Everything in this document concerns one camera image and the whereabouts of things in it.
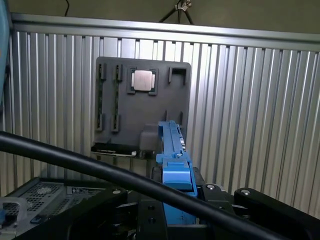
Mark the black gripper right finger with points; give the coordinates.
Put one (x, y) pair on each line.
(270, 212)

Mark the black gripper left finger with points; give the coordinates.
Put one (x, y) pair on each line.
(105, 212)

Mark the black PC case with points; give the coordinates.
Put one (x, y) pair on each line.
(75, 197)

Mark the black graphics card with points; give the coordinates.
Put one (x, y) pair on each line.
(112, 149)

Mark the grey perforated power supply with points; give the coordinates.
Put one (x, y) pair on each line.
(42, 197)

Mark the grey parts rack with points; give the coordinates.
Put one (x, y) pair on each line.
(140, 110)

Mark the silver CPU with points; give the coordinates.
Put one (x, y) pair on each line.
(142, 80)

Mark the blue panel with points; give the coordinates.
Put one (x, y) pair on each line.
(3, 50)

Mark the black tripod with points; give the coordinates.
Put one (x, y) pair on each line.
(186, 13)

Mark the aluminium frame rail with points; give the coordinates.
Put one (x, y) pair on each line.
(150, 30)

